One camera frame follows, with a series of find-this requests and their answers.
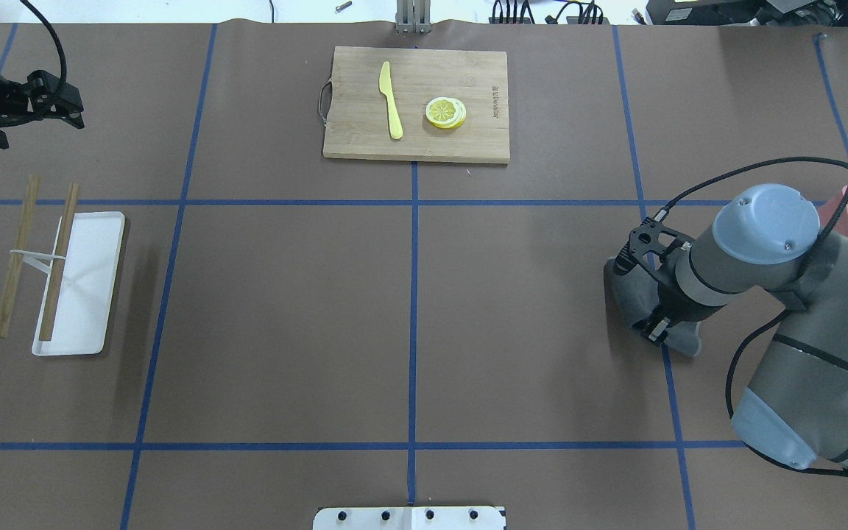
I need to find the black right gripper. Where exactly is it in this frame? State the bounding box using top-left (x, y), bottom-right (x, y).
top-left (633, 261), bottom-right (690, 347)

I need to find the grey cleaning cloth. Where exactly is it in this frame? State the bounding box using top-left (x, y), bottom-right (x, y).
top-left (604, 258), bottom-right (702, 358)

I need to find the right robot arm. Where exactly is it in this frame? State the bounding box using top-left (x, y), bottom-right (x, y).
top-left (607, 183), bottom-right (848, 478)

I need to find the white rectangular tray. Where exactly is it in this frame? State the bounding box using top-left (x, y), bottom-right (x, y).
top-left (31, 211), bottom-right (127, 356)

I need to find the yellow lemon slice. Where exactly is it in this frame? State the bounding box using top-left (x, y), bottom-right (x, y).
top-left (424, 96), bottom-right (467, 130)

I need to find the wooden cutting board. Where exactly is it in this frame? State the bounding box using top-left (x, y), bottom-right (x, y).
top-left (322, 45), bottom-right (511, 165)

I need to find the yellow plastic knife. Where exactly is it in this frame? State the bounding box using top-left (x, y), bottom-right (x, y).
top-left (378, 60), bottom-right (404, 141)

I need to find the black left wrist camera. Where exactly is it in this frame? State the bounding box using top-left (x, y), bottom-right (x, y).
top-left (24, 70), bottom-right (85, 130)

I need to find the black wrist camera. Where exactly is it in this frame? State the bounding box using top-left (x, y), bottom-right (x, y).
top-left (612, 216), bottom-right (696, 283)
top-left (24, 70), bottom-right (85, 130)

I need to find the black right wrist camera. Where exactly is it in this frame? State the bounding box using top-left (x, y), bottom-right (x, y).
top-left (612, 216), bottom-right (696, 283)

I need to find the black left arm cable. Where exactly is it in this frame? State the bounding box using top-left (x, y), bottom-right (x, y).
top-left (19, 0), bottom-right (69, 93)

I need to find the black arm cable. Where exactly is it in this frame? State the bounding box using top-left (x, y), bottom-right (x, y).
top-left (645, 157), bottom-right (848, 479)
top-left (19, 0), bottom-right (69, 93)

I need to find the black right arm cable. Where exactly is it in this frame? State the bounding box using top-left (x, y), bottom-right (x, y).
top-left (645, 157), bottom-right (848, 479)

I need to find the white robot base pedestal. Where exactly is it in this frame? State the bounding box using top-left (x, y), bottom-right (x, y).
top-left (312, 506), bottom-right (507, 529)

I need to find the aluminium frame post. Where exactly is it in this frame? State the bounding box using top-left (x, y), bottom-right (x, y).
top-left (395, 0), bottom-right (433, 34)

